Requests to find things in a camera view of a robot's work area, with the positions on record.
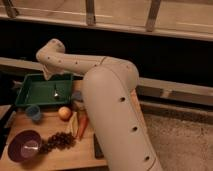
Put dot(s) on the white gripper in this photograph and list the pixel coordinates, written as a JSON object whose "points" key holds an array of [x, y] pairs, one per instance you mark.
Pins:
{"points": [[49, 71]]}

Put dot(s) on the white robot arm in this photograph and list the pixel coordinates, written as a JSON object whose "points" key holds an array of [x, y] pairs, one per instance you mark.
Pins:
{"points": [[106, 90]]}

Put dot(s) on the blue plastic cup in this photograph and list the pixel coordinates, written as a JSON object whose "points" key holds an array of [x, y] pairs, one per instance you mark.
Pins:
{"points": [[33, 112]]}

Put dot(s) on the green plastic tray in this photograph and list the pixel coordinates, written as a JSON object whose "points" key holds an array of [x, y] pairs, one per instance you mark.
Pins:
{"points": [[36, 90]]}

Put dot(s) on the blue lidded plastic container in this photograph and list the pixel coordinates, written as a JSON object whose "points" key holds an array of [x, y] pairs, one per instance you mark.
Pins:
{"points": [[77, 101]]}

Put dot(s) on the orange apple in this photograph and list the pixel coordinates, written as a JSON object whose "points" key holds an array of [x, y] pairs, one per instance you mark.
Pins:
{"points": [[64, 113]]}

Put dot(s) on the orange carrot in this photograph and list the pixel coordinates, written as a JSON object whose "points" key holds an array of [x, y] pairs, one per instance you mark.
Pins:
{"points": [[83, 122]]}

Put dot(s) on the dark grape bunch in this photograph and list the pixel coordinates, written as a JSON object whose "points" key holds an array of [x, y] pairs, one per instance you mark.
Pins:
{"points": [[60, 140]]}

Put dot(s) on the purple bowl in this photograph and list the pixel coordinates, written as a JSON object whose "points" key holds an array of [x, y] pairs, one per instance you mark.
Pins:
{"points": [[24, 146]]}

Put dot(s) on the black rectangular remote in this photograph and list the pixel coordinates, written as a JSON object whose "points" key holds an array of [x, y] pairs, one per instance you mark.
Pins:
{"points": [[97, 149]]}

